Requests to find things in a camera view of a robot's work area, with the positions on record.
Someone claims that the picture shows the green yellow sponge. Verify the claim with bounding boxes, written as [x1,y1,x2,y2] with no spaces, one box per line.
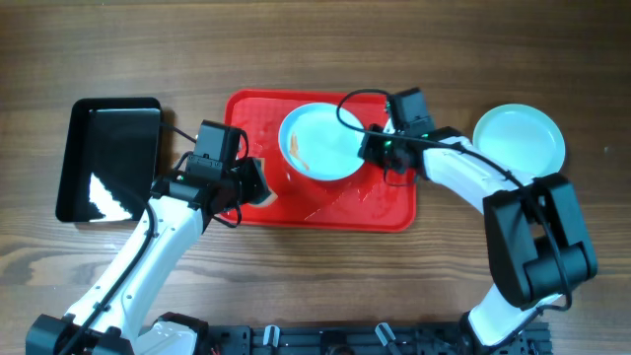
[250,158,278,208]

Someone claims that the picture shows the light blue plate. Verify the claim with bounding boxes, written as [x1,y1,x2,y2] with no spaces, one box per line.
[473,104,566,177]
[278,103,365,181]

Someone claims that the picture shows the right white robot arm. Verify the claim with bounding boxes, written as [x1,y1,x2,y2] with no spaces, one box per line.
[359,125,597,354]

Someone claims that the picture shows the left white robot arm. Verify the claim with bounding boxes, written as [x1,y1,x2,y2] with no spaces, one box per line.
[26,158,269,354]

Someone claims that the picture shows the red plastic tray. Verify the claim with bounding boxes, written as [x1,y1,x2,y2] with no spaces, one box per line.
[224,89,417,233]

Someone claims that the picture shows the black water basin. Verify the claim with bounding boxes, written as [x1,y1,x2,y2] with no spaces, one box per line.
[55,98,162,223]

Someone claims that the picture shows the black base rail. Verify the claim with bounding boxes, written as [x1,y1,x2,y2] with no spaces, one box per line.
[206,322,551,355]

